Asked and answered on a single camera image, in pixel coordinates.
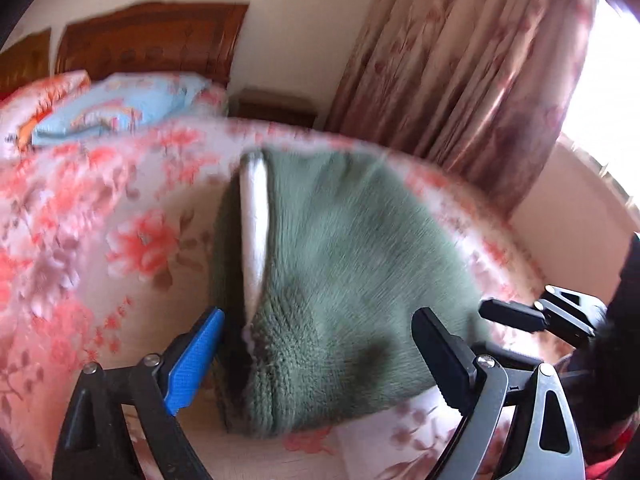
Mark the pink floral curtain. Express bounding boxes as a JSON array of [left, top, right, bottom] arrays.
[[325, 0, 601, 218]]

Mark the carved wooden headboard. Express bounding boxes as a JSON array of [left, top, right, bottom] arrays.
[[54, 2, 250, 86]]

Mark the folded pink floral quilt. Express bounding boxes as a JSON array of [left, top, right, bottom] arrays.
[[0, 71, 92, 158]]

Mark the plain wooden headboard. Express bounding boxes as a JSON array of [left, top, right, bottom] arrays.
[[0, 27, 53, 103]]

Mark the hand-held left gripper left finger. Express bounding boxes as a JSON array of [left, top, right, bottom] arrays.
[[52, 306, 226, 480]]

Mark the dark wooden nightstand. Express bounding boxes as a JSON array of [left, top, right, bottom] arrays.
[[234, 88, 318, 128]]

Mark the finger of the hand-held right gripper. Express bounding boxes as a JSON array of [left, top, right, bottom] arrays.
[[533, 284, 608, 350], [478, 298, 547, 334]]

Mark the folded light blue floral quilt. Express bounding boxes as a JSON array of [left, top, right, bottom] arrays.
[[31, 72, 213, 148]]

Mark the green and white knit sweater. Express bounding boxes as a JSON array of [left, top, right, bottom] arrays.
[[210, 146, 493, 438]]

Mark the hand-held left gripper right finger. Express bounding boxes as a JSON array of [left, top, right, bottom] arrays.
[[411, 307, 587, 480]]

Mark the pink floral bed sheet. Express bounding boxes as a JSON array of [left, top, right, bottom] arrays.
[[0, 80, 576, 480]]

